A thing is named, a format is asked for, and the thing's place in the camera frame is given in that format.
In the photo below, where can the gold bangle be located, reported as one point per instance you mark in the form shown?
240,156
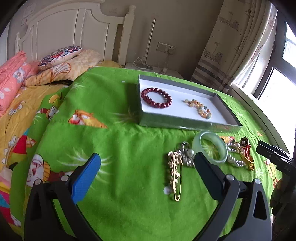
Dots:
248,160

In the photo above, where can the grey cardboard tray box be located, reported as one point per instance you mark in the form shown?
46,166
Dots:
180,114

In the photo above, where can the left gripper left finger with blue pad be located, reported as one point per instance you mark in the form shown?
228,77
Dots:
83,176

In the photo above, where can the white wooden headboard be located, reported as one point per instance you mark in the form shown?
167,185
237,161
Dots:
81,23

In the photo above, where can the pink folded quilt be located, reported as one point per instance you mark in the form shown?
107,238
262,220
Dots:
13,73

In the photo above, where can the wall socket panel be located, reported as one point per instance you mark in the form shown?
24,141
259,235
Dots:
166,48

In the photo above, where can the green jade bangle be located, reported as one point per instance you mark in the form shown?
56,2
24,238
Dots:
211,146

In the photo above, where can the gold safety pin brooch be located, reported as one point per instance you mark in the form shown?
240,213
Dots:
175,163

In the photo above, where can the white lamp pole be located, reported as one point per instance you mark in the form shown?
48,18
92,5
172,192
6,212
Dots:
149,43

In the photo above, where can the striped cartoon curtain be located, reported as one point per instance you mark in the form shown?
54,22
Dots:
239,35

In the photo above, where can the black flower brooch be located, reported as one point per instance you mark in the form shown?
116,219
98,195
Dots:
244,142

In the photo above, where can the yellow cartoon bed sheet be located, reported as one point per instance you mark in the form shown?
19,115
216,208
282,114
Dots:
18,129

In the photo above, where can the white nightstand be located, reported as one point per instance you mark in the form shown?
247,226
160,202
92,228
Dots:
158,70

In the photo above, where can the yellow patterned pillow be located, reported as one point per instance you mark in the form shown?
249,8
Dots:
68,70

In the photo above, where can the embroidered round cushion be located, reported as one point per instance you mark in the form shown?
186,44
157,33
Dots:
59,56

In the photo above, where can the silver rhinestone pearl brooch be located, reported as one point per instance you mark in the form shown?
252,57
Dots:
187,154

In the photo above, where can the green cartoon bed sheet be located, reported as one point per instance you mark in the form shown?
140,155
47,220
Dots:
139,177

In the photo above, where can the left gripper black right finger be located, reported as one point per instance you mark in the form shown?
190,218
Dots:
212,176

